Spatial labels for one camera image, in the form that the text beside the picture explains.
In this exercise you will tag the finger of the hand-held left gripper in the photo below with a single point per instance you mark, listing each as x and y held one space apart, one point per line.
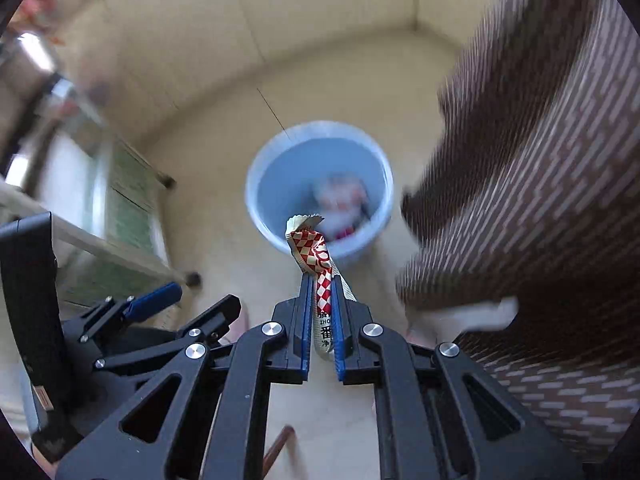
212 317
155 296

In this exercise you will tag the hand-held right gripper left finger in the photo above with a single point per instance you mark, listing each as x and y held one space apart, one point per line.
305 325

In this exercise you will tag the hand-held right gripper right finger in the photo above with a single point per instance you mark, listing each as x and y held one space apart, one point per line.
338 330

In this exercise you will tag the red white checked sachet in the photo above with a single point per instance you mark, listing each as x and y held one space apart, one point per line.
315 255

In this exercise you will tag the red white snack packet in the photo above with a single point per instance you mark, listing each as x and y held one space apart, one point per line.
342 200

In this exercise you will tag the blue plastic bucket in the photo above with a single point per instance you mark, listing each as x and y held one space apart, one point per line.
280 185

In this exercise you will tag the green glass small cabinet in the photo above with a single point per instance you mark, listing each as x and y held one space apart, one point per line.
125 200

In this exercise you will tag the brown stick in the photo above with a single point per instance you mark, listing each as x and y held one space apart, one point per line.
280 447

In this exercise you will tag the shiny metal object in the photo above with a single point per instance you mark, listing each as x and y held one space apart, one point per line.
35 75

